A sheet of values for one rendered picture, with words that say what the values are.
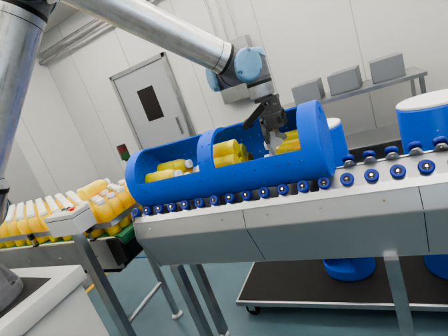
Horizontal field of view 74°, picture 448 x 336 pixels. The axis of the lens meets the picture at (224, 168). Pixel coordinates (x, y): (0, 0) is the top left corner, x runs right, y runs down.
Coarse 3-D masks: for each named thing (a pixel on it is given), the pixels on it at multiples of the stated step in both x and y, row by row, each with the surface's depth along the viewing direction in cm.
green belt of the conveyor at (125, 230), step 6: (132, 222) 152; (126, 228) 146; (132, 228) 147; (108, 234) 147; (120, 234) 142; (132, 234) 146; (60, 240) 165; (72, 240) 158; (126, 240) 142; (12, 246) 188
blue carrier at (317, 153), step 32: (224, 128) 127; (256, 128) 127; (288, 128) 124; (320, 128) 99; (128, 160) 138; (160, 160) 156; (192, 160) 149; (256, 160) 105; (288, 160) 100; (320, 160) 97; (160, 192) 129; (192, 192) 124; (224, 192) 121
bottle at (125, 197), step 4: (120, 192) 152; (124, 192) 153; (120, 196) 152; (124, 196) 152; (128, 196) 153; (124, 200) 152; (128, 200) 153; (132, 200) 156; (124, 204) 152; (128, 204) 153; (132, 204) 154
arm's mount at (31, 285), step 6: (24, 282) 71; (30, 282) 70; (36, 282) 69; (42, 282) 68; (24, 288) 68; (30, 288) 67; (36, 288) 66; (24, 294) 65; (30, 294) 65; (18, 300) 64; (12, 306) 62; (0, 312) 61; (6, 312) 60; (0, 318) 59
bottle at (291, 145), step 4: (292, 140) 106; (296, 140) 105; (284, 144) 106; (288, 144) 105; (292, 144) 105; (296, 144) 104; (276, 148) 109; (280, 148) 107; (284, 148) 106; (288, 148) 105; (292, 148) 104; (296, 148) 104; (300, 148) 103; (276, 152) 108; (280, 152) 107; (284, 152) 106
